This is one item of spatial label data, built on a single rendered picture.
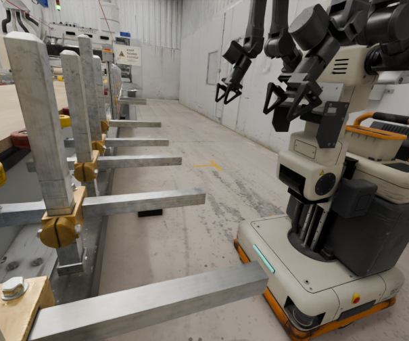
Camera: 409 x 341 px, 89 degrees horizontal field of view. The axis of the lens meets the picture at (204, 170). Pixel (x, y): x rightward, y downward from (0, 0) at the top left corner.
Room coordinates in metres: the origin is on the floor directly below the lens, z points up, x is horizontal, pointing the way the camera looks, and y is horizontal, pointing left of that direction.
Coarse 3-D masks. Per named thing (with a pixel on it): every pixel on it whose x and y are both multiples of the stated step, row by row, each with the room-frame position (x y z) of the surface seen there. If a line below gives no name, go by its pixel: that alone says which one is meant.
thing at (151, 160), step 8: (32, 160) 0.53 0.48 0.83; (72, 160) 0.55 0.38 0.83; (104, 160) 0.58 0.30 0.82; (112, 160) 0.59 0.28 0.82; (120, 160) 0.60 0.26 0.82; (128, 160) 0.61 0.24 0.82; (136, 160) 0.62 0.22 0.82; (144, 160) 0.62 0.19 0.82; (152, 160) 0.63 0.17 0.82; (160, 160) 0.64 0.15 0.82; (168, 160) 0.65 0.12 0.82; (176, 160) 0.66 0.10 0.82; (32, 168) 0.52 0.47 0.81; (72, 168) 0.55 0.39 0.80
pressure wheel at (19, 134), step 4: (12, 132) 0.52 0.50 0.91; (16, 132) 0.52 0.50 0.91; (20, 132) 0.53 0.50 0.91; (24, 132) 0.54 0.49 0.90; (12, 136) 0.50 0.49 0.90; (16, 136) 0.50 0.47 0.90; (20, 136) 0.50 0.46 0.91; (24, 136) 0.50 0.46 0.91; (12, 140) 0.50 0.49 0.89; (16, 140) 0.50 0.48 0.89; (20, 140) 0.50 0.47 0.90; (24, 140) 0.50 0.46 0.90; (16, 144) 0.50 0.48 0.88; (20, 144) 0.50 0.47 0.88; (24, 144) 0.50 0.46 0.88; (28, 144) 0.50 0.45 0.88; (24, 148) 0.50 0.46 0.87; (28, 148) 0.50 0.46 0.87
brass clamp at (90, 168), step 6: (96, 150) 0.63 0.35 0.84; (96, 156) 0.58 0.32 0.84; (78, 162) 0.52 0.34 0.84; (84, 162) 0.52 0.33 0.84; (90, 162) 0.53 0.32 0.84; (96, 162) 0.56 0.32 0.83; (78, 168) 0.50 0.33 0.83; (84, 168) 0.50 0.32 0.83; (90, 168) 0.51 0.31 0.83; (96, 168) 0.55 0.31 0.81; (72, 174) 0.50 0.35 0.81; (78, 174) 0.50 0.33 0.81; (84, 174) 0.51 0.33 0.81; (90, 174) 0.51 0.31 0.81; (96, 174) 0.52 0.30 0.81; (78, 180) 0.50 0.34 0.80; (84, 180) 0.50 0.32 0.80; (90, 180) 0.51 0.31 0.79
